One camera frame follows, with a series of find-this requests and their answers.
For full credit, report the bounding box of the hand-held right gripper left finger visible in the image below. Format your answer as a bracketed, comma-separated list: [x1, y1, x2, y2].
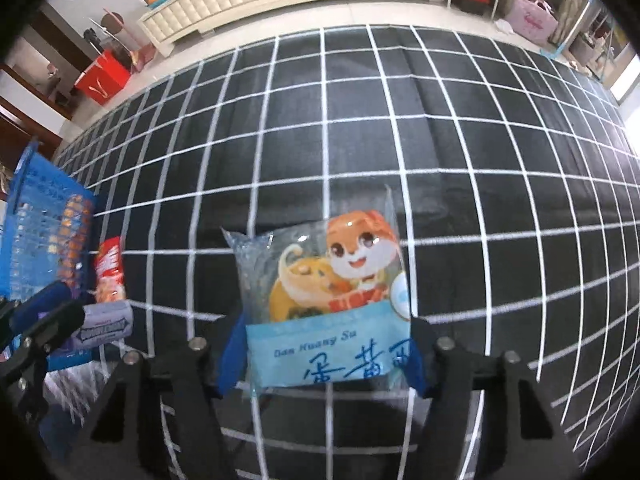
[67, 312, 251, 480]

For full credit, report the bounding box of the blue flat mop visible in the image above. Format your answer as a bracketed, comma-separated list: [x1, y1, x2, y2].
[542, 0, 598, 61]

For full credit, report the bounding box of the orange bar packet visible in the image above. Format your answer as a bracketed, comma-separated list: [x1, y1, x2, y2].
[59, 195, 95, 291]

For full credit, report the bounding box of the pink gift bag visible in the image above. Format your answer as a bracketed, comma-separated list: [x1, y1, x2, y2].
[505, 0, 558, 42]

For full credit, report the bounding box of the blue plastic mesh basket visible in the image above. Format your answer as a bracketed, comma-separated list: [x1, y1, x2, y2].
[0, 140, 101, 461]

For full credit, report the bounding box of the red paper bag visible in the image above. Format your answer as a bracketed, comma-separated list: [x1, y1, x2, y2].
[75, 50, 132, 106]

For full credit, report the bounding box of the black white grid tablecloth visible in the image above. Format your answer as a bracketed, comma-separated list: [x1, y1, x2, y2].
[50, 24, 640, 480]

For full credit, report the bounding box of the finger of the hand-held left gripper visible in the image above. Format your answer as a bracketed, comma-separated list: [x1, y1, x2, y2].
[0, 300, 87, 378]
[7, 281, 72, 335]

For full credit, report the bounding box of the light blue squirrel pastry packet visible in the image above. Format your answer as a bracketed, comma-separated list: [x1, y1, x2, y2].
[221, 185, 416, 398]

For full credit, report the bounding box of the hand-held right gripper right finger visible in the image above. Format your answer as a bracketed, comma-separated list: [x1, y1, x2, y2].
[406, 315, 582, 480]

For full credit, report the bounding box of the red clear-window snack packet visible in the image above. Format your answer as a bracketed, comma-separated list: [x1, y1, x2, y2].
[94, 236, 126, 303]

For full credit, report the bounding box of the purple white stick packet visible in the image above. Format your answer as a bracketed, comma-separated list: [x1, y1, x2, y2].
[75, 300, 135, 348]

